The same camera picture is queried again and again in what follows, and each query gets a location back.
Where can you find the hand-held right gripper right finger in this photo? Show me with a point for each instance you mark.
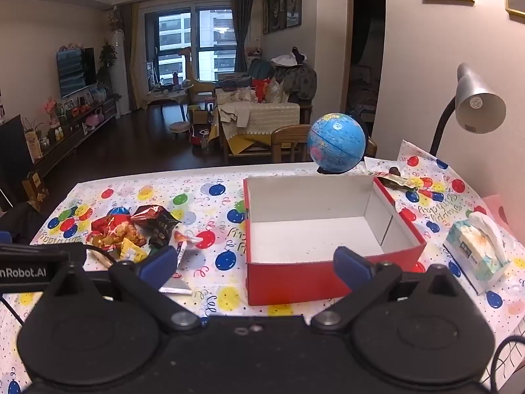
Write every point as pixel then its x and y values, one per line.
pixel 352 266

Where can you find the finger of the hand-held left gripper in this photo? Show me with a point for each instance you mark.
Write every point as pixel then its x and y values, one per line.
pixel 4 237
pixel 49 249

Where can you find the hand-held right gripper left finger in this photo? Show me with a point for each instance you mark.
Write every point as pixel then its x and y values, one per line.
pixel 158 263

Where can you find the yellow snack packet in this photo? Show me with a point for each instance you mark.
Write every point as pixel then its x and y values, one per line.
pixel 132 251

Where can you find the silver white snack packet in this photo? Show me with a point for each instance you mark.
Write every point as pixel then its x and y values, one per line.
pixel 178 286

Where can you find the white orange snack packet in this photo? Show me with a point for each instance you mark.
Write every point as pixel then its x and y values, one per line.
pixel 184 246

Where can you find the dark red foil snack packet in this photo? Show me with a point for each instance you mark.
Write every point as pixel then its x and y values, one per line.
pixel 158 223

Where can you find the sausage stick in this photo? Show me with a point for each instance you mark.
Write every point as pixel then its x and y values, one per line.
pixel 100 255

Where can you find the red cardboard box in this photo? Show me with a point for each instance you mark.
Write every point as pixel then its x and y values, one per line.
pixel 287 281

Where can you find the black jacket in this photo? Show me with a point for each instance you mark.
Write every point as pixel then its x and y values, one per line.
pixel 18 221

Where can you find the balloon print tablecloth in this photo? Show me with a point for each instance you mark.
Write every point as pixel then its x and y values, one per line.
pixel 229 213

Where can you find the black cabinet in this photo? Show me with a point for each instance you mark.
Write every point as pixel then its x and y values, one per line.
pixel 14 147

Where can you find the small brown snack packet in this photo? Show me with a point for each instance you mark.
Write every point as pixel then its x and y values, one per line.
pixel 396 181

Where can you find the white paper bag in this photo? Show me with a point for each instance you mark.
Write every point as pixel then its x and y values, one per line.
pixel 33 144

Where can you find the tissue pack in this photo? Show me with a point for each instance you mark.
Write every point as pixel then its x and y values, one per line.
pixel 471 250

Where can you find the dark wooden tv cabinet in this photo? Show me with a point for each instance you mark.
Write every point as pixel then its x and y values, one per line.
pixel 78 131

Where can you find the blue globe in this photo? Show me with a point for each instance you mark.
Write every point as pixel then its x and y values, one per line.
pixel 336 139

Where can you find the pink flower vase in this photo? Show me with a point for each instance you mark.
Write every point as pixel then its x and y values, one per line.
pixel 51 111

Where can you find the small round stool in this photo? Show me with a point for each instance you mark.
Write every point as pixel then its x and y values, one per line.
pixel 180 126

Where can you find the pink paper bag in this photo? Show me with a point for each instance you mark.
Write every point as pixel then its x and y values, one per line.
pixel 498 209

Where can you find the television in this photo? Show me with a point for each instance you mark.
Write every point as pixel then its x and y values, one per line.
pixel 76 72

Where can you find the yellow wooden chair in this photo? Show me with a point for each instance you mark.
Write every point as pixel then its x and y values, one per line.
pixel 201 88

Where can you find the white tower air conditioner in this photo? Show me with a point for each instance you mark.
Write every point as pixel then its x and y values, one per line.
pixel 121 74

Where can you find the red bag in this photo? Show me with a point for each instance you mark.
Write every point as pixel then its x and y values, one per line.
pixel 262 89

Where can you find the pile of clothes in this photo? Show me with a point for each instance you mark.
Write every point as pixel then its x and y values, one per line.
pixel 295 76

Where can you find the potted plant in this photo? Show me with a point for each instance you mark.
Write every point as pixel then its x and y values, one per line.
pixel 107 59

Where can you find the silver desk lamp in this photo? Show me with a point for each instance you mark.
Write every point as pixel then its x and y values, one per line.
pixel 478 102

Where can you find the grey curtain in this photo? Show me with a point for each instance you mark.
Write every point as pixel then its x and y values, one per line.
pixel 240 28
pixel 137 57

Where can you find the window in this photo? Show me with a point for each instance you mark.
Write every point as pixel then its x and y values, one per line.
pixel 190 41

